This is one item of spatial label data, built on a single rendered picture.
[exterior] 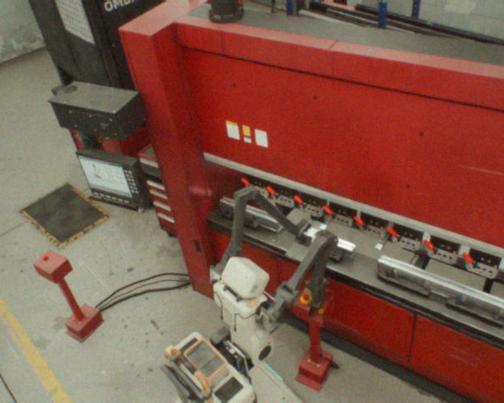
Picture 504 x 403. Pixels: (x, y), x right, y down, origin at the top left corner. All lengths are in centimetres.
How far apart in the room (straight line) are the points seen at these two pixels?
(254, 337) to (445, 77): 168
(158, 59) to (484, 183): 180
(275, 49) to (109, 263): 289
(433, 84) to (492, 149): 39
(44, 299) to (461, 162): 362
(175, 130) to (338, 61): 117
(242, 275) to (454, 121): 125
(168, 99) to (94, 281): 223
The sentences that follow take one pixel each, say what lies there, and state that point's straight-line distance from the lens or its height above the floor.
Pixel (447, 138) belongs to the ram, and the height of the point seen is 196.
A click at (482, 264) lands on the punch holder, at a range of 297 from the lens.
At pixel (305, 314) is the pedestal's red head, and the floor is 73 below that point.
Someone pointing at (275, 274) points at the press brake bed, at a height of 56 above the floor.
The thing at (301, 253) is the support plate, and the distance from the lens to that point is 326.
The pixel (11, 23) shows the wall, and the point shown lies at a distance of 936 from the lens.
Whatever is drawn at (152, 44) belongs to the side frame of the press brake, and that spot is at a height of 225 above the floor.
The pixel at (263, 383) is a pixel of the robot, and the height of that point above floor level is 28.
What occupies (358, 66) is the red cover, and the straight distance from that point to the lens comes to 251.
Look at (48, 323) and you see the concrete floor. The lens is 471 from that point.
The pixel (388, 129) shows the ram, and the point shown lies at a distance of 263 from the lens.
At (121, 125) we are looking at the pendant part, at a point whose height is 185.
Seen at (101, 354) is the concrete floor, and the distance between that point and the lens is 433.
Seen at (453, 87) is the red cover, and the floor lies 222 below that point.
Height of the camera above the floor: 339
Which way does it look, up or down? 41 degrees down
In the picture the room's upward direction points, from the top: 8 degrees counter-clockwise
